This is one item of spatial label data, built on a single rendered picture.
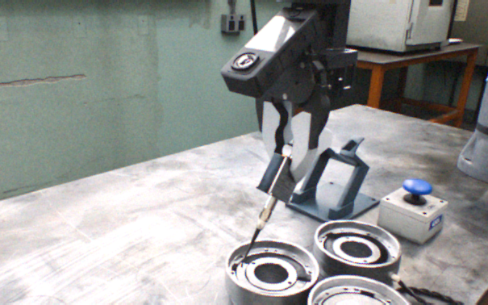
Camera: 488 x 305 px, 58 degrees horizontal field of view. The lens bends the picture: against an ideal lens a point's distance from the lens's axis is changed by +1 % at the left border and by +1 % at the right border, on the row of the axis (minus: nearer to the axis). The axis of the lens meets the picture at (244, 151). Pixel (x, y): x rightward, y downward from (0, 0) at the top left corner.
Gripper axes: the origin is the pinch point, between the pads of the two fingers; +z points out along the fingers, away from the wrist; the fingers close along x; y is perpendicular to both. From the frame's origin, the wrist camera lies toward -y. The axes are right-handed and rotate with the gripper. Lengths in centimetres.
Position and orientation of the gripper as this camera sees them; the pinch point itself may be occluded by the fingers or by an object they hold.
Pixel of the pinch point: (284, 170)
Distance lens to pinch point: 51.4
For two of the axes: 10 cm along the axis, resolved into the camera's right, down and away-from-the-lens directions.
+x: -7.0, -2.8, 6.6
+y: 7.1, -2.3, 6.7
